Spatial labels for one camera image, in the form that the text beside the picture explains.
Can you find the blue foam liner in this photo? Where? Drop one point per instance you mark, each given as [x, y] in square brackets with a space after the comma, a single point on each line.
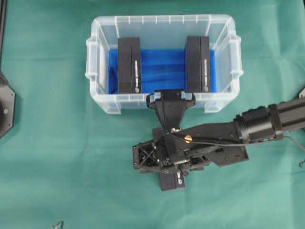
[161, 69]

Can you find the small metal bracket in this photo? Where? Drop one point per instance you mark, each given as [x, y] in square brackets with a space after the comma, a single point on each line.
[59, 225]

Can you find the green table cloth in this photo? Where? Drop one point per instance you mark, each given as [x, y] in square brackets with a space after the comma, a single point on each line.
[65, 159]

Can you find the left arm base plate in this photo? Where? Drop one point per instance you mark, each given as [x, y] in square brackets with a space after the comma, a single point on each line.
[7, 106]

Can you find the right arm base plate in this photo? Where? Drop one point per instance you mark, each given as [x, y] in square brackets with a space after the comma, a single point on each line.
[302, 94]

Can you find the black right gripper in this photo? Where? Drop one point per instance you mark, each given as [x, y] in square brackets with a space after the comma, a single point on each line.
[189, 149]

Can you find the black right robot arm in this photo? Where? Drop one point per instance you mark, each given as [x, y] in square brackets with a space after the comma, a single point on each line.
[264, 124]

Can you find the clear plastic storage case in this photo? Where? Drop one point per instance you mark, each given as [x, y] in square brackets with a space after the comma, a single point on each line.
[164, 32]

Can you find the black realsense box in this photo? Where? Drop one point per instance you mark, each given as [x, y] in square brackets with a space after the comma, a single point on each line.
[171, 181]
[197, 56]
[129, 66]

